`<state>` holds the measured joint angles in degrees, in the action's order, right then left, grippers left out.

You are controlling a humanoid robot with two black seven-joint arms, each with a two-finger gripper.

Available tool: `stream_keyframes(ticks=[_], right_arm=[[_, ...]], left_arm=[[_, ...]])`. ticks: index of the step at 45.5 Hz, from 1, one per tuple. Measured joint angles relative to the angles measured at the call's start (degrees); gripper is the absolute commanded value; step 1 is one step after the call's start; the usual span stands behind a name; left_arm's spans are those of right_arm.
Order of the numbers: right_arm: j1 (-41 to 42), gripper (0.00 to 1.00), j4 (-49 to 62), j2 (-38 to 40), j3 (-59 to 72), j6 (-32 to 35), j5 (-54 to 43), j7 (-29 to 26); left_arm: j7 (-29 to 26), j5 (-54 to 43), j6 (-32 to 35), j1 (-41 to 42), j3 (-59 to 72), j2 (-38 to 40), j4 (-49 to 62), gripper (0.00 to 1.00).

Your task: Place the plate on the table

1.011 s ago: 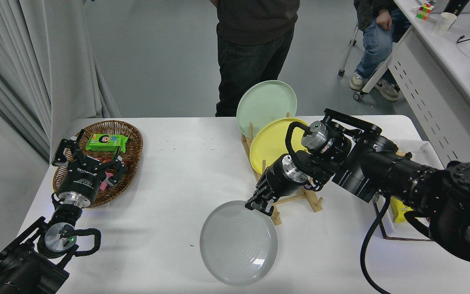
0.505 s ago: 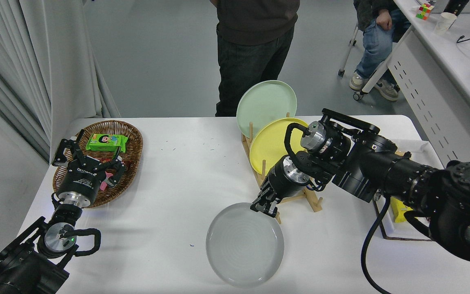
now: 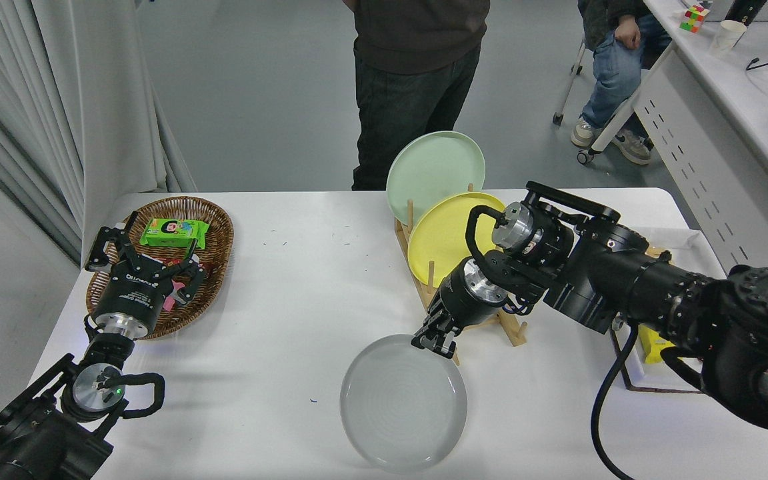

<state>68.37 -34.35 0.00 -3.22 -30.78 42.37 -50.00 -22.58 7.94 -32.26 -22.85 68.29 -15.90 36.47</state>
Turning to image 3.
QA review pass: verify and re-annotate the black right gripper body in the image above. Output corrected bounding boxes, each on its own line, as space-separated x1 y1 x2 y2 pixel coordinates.
433 260 499 330

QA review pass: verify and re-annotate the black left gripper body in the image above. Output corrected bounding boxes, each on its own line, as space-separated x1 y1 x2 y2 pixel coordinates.
93 260 174 323

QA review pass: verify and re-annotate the grey plate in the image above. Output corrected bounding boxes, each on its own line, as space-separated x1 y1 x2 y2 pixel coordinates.
340 334 469 474

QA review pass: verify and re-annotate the wooden plate rack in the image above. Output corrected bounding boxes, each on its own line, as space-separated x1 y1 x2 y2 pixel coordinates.
394 181 529 366

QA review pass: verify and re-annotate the yellow plate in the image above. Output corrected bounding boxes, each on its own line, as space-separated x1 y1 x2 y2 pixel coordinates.
407 192 508 289

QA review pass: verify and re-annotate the pale green plate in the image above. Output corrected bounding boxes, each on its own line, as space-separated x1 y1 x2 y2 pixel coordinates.
386 131 486 224

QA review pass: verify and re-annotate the seated person's hand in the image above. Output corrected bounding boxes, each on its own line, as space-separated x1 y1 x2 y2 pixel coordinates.
615 14 644 50

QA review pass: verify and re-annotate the pink wrapper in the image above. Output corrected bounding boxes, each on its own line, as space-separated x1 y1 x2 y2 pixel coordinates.
163 280 188 312

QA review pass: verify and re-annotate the green snack pack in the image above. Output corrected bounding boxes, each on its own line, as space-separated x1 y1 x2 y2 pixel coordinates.
140 217 210 250

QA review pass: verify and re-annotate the brown wicker basket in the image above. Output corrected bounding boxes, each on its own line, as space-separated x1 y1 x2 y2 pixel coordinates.
86 196 235 341

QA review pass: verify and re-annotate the grey curtain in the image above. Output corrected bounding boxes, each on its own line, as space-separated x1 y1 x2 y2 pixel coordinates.
0 0 198 267

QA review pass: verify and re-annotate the yellow snack bar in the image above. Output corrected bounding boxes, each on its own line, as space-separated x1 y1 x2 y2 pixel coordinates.
637 325 675 365

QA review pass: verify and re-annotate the standing person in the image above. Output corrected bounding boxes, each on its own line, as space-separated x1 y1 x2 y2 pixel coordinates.
344 0 491 192

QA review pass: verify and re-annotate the white tray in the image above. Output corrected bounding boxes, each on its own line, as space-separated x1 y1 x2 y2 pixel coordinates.
614 227 711 393

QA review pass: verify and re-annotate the white wheeled chair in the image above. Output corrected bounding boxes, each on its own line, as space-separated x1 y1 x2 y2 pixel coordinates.
553 40 675 166

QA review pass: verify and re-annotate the seated person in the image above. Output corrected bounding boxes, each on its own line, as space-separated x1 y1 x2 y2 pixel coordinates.
571 0 675 166

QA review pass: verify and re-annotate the white perforated side desk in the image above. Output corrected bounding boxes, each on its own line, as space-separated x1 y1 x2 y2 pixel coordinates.
631 0 768 274

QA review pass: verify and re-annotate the colourful puzzle cube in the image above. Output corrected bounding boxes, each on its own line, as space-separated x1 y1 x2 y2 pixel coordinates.
679 5 711 33

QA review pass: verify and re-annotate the white paper cup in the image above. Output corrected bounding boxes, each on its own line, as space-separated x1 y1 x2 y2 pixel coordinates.
709 20 748 54

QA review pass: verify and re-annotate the black desk object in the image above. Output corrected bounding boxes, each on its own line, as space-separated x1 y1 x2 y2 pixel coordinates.
724 0 768 26

